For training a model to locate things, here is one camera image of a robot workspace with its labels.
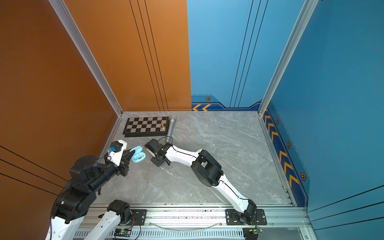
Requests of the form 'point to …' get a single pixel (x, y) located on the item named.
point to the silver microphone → (170, 129)
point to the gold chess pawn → (163, 126)
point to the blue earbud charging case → (138, 156)
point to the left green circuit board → (124, 232)
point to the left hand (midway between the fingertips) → (132, 148)
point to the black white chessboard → (146, 127)
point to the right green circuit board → (256, 230)
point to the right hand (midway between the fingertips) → (157, 158)
